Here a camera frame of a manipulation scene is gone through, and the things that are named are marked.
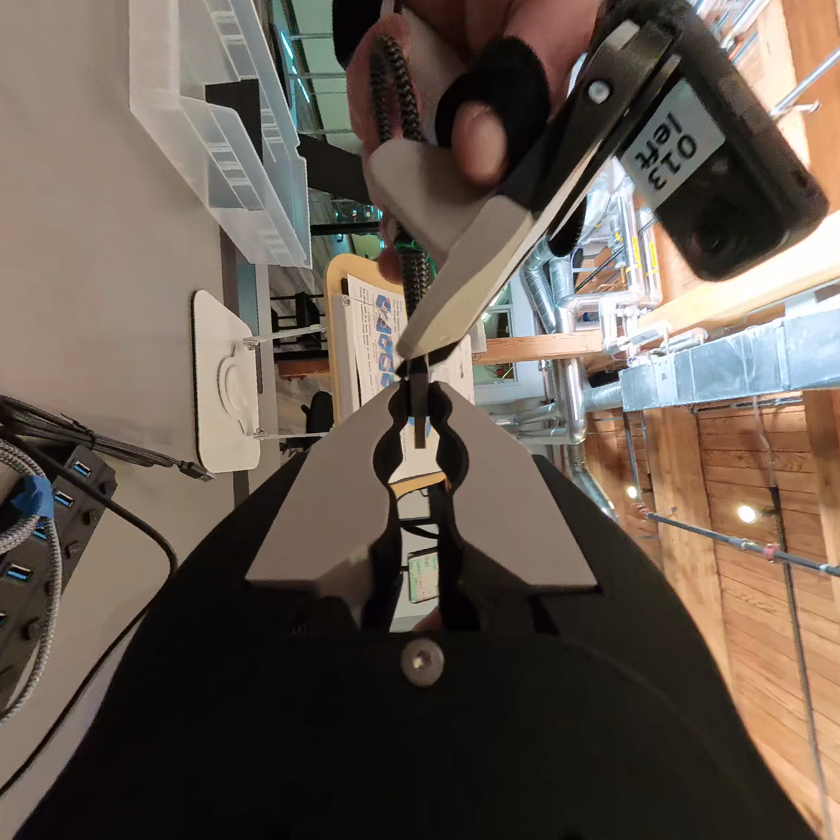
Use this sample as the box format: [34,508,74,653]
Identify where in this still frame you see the black hub cable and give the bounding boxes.
[0,394,214,795]

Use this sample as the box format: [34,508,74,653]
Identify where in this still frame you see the white stand base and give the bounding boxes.
[192,289,329,475]

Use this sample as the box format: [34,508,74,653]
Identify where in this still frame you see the person's left hand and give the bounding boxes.
[346,0,607,187]

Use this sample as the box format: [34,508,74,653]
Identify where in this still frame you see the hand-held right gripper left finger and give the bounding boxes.
[247,385,403,628]

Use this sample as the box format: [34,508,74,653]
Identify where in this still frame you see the instruction sheet on stand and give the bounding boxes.
[323,254,454,497]

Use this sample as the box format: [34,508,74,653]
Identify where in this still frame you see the white easel board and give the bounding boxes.
[409,552,442,606]

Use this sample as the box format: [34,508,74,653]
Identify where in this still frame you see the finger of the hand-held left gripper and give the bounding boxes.
[394,158,605,366]

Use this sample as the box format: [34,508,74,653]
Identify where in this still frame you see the dark braided usb cable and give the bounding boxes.
[371,29,437,424]

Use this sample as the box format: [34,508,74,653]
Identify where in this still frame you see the silver braided usb cable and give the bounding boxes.
[0,437,67,723]

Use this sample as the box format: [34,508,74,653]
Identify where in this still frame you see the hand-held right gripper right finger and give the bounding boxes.
[437,385,599,628]

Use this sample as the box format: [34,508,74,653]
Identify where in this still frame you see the black usb hub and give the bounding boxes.
[0,444,119,716]

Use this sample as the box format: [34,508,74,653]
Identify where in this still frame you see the clear plastic bin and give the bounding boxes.
[128,0,313,270]

